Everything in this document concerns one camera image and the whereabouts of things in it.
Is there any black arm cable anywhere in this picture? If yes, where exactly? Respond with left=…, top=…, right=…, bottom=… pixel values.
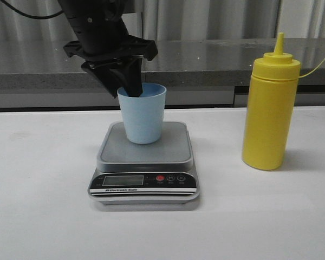
left=0, top=0, right=63, bottom=20

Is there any grey pleated curtain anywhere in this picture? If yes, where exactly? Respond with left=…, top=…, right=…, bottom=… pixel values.
left=0, top=0, right=325, bottom=42

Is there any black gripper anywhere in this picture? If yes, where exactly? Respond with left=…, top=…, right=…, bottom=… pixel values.
left=63, top=10, right=158, bottom=98

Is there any light blue plastic cup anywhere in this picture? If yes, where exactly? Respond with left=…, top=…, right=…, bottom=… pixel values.
left=117, top=83, right=167, bottom=144

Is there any silver digital kitchen scale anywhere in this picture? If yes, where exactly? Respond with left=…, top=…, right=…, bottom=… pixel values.
left=88, top=121, right=200, bottom=211

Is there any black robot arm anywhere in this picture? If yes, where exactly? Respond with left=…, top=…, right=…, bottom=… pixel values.
left=59, top=1, right=158, bottom=98

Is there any yellow squeeze bottle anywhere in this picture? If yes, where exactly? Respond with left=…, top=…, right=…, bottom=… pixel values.
left=242, top=32, right=307, bottom=171

